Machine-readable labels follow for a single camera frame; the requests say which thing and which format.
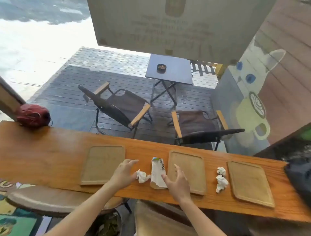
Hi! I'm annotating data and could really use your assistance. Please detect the person's left hand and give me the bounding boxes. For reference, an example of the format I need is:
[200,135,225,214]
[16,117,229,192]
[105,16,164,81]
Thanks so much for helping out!
[109,159,139,191]

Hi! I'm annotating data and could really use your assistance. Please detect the person's right hand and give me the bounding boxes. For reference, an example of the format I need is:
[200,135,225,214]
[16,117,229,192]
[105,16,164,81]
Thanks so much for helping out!
[161,164,193,204]

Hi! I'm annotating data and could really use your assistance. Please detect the small white tissue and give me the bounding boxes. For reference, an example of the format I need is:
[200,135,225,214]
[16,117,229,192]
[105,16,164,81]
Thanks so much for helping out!
[135,169,152,184]

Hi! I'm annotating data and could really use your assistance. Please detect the square wooden tray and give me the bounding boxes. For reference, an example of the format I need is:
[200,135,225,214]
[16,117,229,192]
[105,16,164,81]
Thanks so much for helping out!
[167,150,207,196]
[227,160,276,209]
[80,146,126,186]

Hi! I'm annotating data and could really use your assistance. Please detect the crushed white paper cup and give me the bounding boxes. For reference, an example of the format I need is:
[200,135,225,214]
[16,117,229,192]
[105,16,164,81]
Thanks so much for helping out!
[150,157,168,190]

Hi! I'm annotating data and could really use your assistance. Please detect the person's right forearm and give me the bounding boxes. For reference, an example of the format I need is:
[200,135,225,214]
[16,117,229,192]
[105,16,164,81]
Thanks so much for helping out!
[179,195,228,236]

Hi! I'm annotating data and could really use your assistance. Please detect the person's left forearm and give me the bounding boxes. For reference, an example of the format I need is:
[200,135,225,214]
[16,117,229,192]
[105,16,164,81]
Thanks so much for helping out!
[45,181,123,236]

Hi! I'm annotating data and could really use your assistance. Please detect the round trash bin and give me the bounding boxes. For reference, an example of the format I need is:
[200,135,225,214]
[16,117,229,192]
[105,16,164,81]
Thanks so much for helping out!
[91,210,123,236]

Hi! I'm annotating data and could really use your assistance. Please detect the tan leather chair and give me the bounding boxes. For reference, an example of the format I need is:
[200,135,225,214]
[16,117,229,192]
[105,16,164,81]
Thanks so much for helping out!
[6,185,133,218]
[134,199,197,236]

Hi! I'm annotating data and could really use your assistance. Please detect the dark folding chair wooden armrests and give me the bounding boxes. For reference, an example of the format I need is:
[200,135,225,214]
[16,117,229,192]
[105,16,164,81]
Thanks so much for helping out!
[167,110,246,151]
[77,82,153,139]

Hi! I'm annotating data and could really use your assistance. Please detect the grey outdoor mat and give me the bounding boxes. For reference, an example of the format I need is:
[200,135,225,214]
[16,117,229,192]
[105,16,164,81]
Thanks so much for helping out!
[28,103,97,133]

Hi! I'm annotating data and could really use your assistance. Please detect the red helmet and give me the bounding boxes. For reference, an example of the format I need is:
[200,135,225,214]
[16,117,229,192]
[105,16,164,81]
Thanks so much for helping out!
[16,104,52,128]

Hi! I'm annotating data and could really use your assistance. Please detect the grey folding outdoor table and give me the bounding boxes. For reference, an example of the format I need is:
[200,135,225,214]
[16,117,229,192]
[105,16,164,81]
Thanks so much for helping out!
[145,54,194,110]

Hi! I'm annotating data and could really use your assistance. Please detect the colourful hopscotch rug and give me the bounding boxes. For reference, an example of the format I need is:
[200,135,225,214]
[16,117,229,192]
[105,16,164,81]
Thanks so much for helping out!
[0,179,53,236]

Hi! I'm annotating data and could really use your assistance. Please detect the black backpack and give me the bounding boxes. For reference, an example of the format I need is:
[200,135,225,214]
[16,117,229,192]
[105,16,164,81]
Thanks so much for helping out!
[284,155,311,207]

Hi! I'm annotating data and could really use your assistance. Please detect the wooden picket fence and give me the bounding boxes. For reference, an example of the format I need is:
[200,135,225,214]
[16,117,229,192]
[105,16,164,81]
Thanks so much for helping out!
[189,59,218,77]

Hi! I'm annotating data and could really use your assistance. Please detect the beige hanging sign board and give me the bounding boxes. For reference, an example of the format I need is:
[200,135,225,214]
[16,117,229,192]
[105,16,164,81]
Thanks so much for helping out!
[87,0,277,65]

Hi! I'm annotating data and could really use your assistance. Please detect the wooden window frame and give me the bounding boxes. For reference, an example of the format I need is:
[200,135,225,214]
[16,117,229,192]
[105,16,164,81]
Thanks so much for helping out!
[0,75,27,122]

